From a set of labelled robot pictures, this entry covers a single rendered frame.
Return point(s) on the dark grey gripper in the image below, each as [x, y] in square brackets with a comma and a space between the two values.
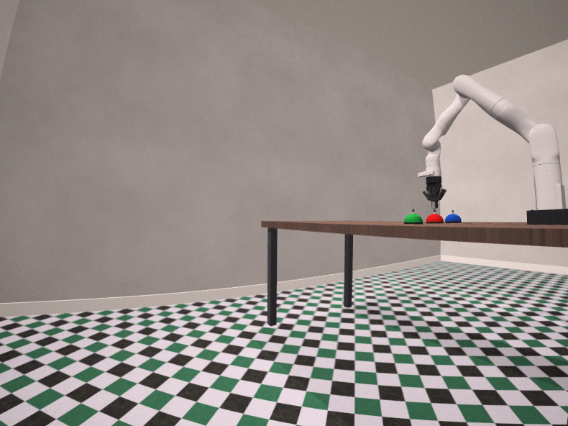
[433, 189]

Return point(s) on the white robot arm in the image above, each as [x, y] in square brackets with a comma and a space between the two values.
[547, 174]

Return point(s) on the blue dome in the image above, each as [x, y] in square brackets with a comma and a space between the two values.
[453, 218]

